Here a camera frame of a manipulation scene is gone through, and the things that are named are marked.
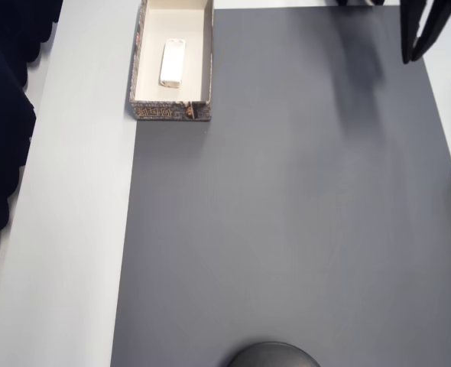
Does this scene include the black round-base stand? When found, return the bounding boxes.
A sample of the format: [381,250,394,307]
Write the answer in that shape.
[226,340,322,367]

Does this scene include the white rectangular block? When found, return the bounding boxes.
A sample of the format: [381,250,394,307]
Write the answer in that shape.
[157,37,189,89]

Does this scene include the patterned open cardboard box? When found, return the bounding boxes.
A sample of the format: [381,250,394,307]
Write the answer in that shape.
[128,0,215,122]

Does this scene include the dark blue curtain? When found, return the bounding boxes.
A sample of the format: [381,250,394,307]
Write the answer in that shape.
[0,0,65,347]

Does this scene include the grey rubber mat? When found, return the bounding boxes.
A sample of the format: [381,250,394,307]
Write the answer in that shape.
[109,6,451,367]

